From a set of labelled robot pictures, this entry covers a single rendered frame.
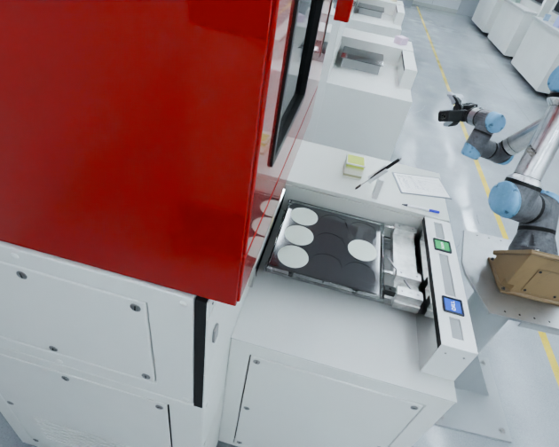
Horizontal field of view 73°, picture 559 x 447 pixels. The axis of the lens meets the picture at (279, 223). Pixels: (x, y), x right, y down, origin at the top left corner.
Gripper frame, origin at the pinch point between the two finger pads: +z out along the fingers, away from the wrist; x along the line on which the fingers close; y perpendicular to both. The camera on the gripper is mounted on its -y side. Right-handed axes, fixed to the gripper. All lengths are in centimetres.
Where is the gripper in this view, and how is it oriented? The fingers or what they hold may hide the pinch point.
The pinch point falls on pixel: (444, 108)
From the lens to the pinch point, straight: 200.4
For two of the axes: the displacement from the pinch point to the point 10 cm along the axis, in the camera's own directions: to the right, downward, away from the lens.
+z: -1.6, -4.4, 8.8
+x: -0.6, -8.9, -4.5
